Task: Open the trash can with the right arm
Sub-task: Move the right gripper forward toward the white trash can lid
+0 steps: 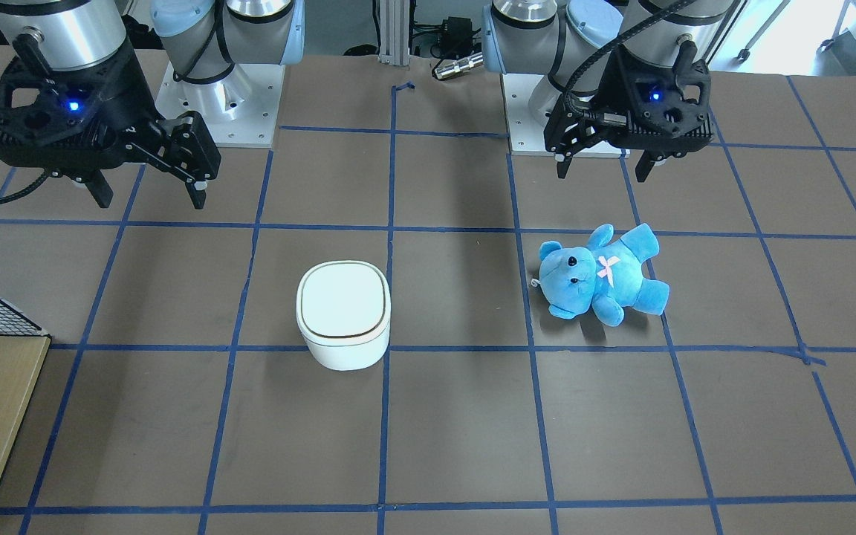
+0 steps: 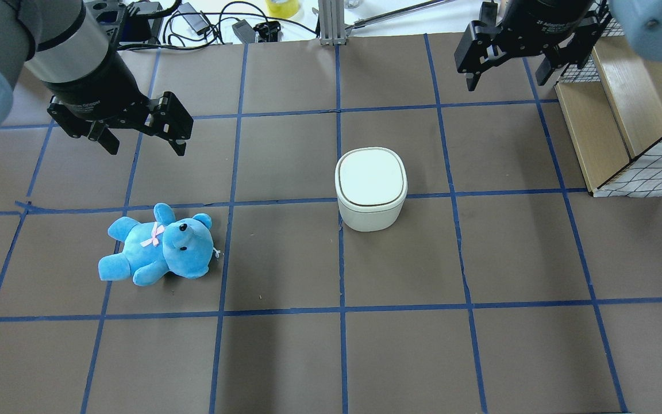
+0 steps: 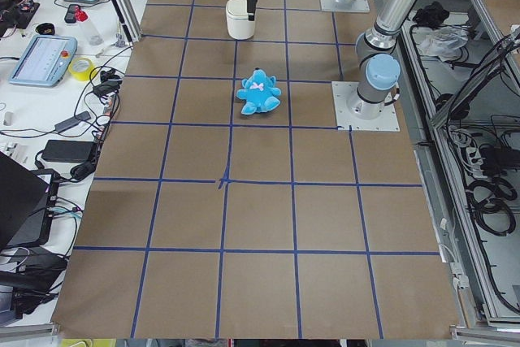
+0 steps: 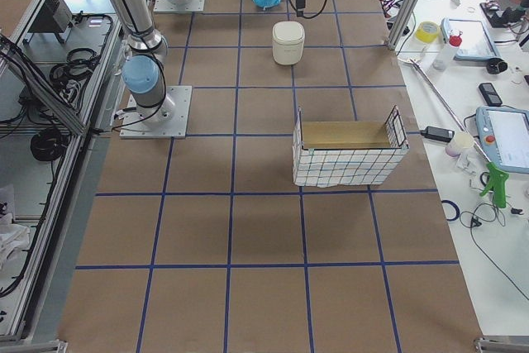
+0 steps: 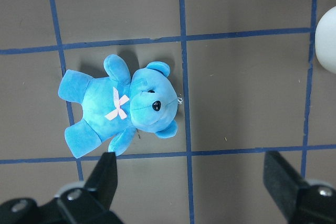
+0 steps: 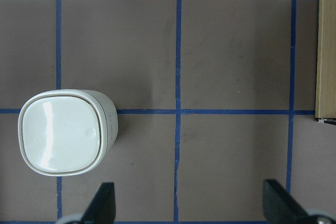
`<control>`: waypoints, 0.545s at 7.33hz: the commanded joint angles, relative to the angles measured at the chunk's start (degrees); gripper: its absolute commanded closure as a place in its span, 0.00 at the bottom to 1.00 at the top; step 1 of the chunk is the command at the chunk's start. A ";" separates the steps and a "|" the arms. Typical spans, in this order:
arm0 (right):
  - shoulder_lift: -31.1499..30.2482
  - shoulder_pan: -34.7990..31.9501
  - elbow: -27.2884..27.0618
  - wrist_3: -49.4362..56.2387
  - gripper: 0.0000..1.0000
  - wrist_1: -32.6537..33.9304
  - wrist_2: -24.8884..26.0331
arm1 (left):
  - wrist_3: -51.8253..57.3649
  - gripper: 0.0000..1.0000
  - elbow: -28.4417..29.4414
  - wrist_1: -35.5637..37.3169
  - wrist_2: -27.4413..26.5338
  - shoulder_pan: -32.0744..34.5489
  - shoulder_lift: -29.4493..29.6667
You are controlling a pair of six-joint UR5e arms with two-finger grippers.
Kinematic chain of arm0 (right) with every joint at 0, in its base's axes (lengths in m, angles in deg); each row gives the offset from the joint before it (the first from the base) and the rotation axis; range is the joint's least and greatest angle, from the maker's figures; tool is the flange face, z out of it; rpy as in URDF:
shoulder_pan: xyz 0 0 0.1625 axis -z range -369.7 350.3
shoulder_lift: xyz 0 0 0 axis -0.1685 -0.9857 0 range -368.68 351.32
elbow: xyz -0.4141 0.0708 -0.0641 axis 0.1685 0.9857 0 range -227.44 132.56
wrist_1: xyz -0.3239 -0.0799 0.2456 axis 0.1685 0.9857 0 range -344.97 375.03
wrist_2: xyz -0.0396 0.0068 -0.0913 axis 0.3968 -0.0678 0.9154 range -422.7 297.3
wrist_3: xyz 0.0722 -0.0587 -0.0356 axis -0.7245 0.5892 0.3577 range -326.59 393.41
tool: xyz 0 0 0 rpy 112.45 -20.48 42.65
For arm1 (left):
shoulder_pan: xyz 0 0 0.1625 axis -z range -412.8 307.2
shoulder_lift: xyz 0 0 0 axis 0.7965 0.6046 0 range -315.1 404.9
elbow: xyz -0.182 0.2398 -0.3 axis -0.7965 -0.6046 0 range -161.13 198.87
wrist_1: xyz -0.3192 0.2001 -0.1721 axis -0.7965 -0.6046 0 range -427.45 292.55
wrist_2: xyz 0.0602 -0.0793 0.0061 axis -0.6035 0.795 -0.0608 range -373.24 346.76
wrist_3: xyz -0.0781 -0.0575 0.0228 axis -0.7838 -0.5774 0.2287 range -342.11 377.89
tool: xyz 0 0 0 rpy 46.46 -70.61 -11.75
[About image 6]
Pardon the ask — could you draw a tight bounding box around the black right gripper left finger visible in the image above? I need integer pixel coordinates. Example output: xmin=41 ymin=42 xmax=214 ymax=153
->
xmin=81 ymin=182 xmax=116 ymax=224

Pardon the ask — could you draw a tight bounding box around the white trash can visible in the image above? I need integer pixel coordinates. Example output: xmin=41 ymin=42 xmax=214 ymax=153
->
xmin=17 ymin=89 xmax=118 ymax=176

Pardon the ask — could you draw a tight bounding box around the grid-patterned cardboard box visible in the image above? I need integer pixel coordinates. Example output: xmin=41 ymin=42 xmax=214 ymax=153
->
xmin=315 ymin=0 xmax=335 ymax=125

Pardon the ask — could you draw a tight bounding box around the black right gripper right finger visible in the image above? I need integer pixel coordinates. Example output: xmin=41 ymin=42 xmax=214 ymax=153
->
xmin=262 ymin=179 xmax=312 ymax=224

